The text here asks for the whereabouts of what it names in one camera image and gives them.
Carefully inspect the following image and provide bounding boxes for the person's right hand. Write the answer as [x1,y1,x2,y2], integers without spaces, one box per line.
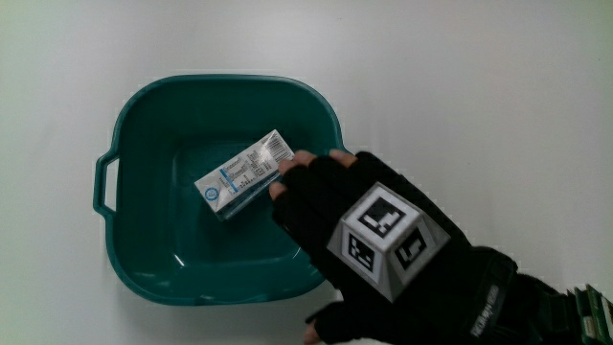
[268,149,519,345]

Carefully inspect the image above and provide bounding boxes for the white milk carton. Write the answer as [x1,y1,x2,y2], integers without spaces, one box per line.
[193,128,296,222]

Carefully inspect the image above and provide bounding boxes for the green plastic basin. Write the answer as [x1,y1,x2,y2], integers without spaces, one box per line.
[92,74,347,307]

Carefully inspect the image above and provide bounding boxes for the green circuit board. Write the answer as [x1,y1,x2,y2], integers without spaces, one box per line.
[567,283,613,345]

